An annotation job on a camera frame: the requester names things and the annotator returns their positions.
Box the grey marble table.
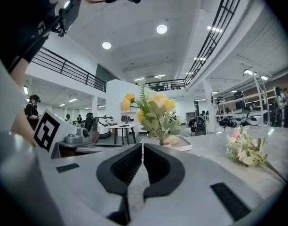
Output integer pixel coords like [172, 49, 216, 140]
[128, 125, 288, 222]

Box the yellow flowers bunch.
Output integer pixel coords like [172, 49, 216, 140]
[120, 76, 182, 148]

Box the person's left forearm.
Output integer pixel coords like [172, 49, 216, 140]
[9, 55, 36, 147]

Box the person's black shirt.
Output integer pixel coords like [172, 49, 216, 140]
[0, 0, 88, 73]

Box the black oval backpack pod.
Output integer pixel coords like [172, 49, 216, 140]
[190, 116, 207, 136]

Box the white rectangular tray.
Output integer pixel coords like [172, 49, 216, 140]
[139, 135, 193, 152]

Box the white table with dark legs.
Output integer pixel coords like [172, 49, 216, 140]
[106, 122, 141, 145]

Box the cream sponge block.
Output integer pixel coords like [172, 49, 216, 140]
[164, 135, 181, 145]

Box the group of black white round devices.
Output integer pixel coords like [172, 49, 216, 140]
[216, 90, 259, 128]

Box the white shelving rack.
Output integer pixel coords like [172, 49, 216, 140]
[211, 67, 276, 129]

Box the white robot machine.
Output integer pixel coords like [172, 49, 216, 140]
[93, 115, 114, 140]

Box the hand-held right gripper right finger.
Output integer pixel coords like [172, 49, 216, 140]
[134, 143, 274, 226]

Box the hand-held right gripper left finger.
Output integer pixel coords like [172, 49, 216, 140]
[37, 143, 143, 226]

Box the black balcony railing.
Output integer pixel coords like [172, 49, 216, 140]
[144, 0, 243, 90]
[31, 46, 107, 93]

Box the black chest-mounted device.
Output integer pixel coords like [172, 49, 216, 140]
[49, 0, 82, 38]

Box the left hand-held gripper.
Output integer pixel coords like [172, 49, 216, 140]
[32, 109, 136, 160]

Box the pink flowers bunch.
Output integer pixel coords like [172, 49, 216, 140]
[225, 125, 288, 184]

